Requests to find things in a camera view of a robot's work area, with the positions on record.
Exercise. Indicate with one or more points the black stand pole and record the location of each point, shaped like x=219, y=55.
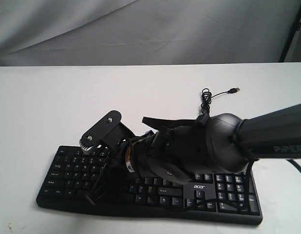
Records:
x=295, y=27

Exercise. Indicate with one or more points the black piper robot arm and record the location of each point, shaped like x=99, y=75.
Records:
x=176, y=150

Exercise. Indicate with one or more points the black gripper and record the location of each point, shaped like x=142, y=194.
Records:
x=131, y=157

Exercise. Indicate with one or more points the grey backdrop cloth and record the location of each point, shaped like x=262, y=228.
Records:
x=144, y=32

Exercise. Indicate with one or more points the black acer keyboard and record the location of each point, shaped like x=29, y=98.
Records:
x=228, y=198

